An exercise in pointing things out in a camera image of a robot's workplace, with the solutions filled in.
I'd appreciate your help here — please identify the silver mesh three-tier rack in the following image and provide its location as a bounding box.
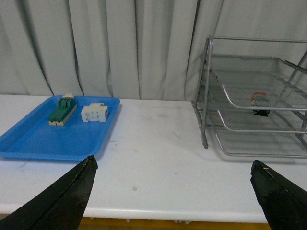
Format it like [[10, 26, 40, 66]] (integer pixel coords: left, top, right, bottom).
[[192, 36, 307, 158]]

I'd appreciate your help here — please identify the red emergency stop button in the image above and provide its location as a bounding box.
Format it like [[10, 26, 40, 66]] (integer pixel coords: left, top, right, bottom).
[[251, 92, 270, 117]]

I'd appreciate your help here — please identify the green knife switch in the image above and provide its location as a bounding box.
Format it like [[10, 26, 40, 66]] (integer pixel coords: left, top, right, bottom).
[[48, 93, 77, 126]]

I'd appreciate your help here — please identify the white circuit breaker block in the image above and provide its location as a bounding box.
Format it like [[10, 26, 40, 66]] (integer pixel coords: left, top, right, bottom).
[[81, 103, 108, 122]]

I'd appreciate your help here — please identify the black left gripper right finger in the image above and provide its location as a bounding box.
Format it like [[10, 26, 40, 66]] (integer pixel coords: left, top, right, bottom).
[[250, 160, 307, 230]]

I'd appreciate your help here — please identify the blue plastic tray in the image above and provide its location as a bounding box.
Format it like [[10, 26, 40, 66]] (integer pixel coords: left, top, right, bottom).
[[0, 96, 120, 161]]

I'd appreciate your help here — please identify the white curtain backdrop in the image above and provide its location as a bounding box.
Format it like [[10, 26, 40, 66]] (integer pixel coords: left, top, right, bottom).
[[0, 0, 307, 101]]

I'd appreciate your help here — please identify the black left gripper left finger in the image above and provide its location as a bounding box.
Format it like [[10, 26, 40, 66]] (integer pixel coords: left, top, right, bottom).
[[0, 155, 98, 230]]

